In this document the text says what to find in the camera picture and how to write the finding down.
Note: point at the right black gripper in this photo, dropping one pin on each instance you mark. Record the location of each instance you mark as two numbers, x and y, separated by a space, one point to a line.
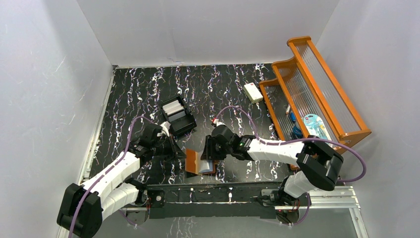
208 152

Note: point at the white rectangular box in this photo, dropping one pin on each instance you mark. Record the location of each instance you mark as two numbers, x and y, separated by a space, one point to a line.
253 93

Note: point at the orange wooden shelf rack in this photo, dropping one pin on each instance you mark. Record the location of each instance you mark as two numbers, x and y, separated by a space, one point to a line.
307 84

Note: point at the black card tray box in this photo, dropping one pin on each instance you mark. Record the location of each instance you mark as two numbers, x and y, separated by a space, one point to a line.
182 122

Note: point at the orange leather card holder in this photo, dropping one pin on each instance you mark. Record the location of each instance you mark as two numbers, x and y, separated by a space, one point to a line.
194 164

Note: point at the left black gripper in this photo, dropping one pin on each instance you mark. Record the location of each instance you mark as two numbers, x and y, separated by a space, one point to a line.
171 148

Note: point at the stack of white cards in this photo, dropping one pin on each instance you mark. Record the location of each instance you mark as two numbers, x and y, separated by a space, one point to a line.
173 107

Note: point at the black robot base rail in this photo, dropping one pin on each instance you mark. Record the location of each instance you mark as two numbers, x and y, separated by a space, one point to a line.
231 199

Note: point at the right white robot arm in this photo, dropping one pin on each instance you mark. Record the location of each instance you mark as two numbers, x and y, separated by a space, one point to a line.
318 162

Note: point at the blue blister pack item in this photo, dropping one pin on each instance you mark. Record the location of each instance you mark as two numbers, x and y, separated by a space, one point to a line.
315 126

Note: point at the blue item on shelf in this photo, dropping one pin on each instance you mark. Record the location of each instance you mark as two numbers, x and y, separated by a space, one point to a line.
296 131

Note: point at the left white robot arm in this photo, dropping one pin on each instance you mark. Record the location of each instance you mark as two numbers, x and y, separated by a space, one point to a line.
85 206

